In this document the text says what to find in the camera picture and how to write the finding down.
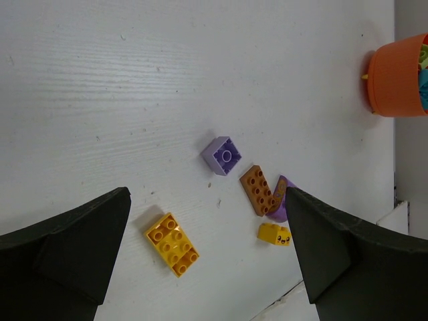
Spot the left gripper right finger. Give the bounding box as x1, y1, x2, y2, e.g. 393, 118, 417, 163
286, 187, 427, 320

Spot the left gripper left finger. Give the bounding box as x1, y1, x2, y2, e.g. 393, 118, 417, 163
1, 187, 131, 320

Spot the orange divided round container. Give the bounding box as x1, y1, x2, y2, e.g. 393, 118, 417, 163
366, 33, 427, 118

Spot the light green lego brick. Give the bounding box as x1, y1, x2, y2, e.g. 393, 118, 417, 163
418, 44, 428, 70

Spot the yellow small lego brick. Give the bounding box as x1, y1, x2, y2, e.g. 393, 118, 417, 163
257, 223, 292, 246

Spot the purple printed lego brick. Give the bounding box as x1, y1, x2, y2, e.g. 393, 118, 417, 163
267, 175, 295, 223

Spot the yellow long lego brick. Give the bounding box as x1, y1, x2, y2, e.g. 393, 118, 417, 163
144, 213, 199, 278

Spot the brown long lego brick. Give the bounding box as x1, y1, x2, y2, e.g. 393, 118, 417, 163
239, 165, 275, 217

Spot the purple square lego brick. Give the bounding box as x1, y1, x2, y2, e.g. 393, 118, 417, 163
201, 136, 241, 177

